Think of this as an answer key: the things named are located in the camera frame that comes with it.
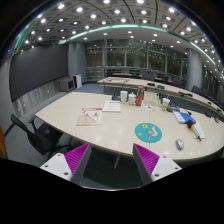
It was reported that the black office chair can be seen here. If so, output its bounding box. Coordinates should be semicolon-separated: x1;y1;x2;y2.
11;114;62;155

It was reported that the green and white drink cup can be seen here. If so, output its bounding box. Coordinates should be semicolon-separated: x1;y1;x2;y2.
162;98;170;111

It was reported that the colourful flat paper sheet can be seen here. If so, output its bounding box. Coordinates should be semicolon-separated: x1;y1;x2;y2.
141;104;160;112

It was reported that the round teal mouse pad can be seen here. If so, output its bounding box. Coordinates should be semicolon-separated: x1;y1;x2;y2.
135;123;162;143

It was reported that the grey box cabinet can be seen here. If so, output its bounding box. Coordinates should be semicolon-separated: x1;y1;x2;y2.
59;78;75;92

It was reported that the red bottle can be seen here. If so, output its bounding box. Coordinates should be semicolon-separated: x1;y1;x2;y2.
136;86;144;106

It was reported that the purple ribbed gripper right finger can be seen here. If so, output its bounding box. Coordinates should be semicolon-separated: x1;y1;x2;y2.
133;144;181;185

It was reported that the blue book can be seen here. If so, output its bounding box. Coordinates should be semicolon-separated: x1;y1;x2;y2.
173;111;196;124

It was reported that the white kettle jug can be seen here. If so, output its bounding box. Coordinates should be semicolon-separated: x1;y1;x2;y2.
128;92;136;105

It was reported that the black and yellow tool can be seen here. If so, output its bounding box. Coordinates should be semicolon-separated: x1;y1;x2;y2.
186;120;201;141

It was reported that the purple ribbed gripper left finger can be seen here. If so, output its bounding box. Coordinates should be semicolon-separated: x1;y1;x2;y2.
41;143;91;184

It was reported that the grey computer mouse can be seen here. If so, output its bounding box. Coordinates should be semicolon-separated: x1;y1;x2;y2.
175;139;184;150

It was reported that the white paper booklet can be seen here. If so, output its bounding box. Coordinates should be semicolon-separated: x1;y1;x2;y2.
103;100;121;112

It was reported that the large dark wall screen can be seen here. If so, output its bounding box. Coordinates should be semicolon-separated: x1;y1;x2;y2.
9;45;68;101

